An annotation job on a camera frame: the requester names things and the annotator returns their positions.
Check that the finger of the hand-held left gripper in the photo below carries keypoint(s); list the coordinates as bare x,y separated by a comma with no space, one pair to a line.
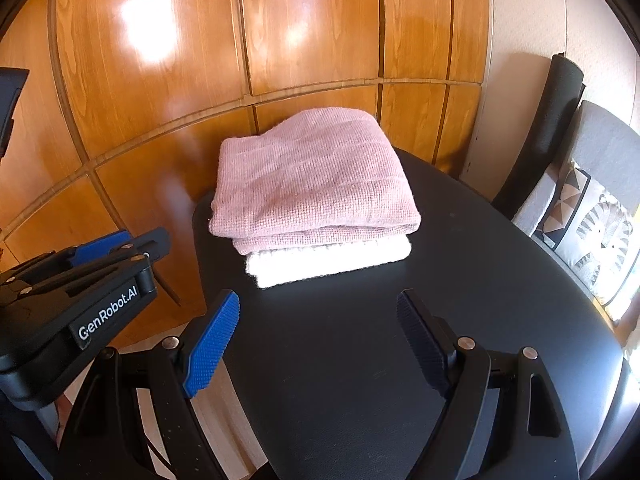
102,247
155,245

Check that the tiger print cushion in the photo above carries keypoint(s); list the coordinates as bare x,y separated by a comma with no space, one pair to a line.
595,230

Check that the grey yellow blue sofa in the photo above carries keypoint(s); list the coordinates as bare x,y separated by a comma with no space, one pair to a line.
605,135

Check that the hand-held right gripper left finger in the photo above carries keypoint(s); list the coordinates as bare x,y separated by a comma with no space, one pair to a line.
212,350

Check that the pink knit sweater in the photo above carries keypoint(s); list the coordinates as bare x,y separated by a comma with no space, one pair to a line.
310,180

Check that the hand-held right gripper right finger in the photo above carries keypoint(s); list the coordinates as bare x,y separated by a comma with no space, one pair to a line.
422,345

